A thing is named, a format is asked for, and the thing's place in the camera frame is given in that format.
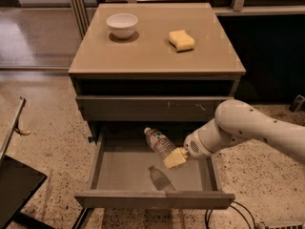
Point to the clear plastic water bottle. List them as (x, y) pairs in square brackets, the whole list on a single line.
[(159, 142)]

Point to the tan drawer cabinet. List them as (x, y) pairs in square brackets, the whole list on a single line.
[(147, 64)]

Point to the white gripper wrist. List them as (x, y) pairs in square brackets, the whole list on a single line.
[(193, 147)]

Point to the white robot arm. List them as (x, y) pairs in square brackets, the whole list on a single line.
[(235, 122)]

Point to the metal bar with hook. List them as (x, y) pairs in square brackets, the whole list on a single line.
[(14, 128)]

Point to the small dark floor object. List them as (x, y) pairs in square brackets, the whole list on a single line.
[(297, 104)]

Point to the closed grey top drawer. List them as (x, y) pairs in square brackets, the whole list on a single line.
[(148, 108)]

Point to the white floor vent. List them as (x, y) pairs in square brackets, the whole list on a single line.
[(281, 225)]

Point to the black panel at left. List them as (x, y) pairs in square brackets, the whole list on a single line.
[(18, 183)]

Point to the white ceramic bowl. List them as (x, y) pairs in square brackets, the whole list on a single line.
[(122, 25)]

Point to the open grey middle drawer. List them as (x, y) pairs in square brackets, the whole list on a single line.
[(127, 173)]

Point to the yellow sponge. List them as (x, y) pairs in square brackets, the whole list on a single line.
[(181, 40)]

